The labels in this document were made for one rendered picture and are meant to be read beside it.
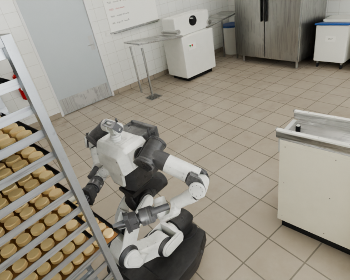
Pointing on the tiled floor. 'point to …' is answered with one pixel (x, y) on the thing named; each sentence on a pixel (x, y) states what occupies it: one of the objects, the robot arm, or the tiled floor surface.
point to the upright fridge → (278, 28)
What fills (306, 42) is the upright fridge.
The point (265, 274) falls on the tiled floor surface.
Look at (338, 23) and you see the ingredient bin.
